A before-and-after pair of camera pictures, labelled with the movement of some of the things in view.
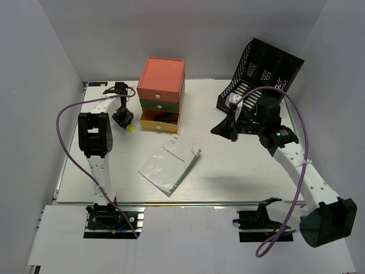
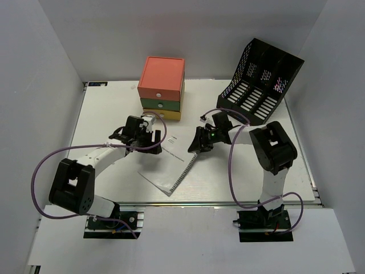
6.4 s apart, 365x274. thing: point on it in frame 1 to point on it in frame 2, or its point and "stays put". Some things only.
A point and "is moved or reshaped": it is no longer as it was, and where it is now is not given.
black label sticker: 98,84 stays put
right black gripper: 226,128 to 205,145
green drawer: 159,105 stays put
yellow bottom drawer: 159,120 is moved or reshaped
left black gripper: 128,118 to 149,135
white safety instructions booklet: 167,166 stays put
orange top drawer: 162,80 stays put
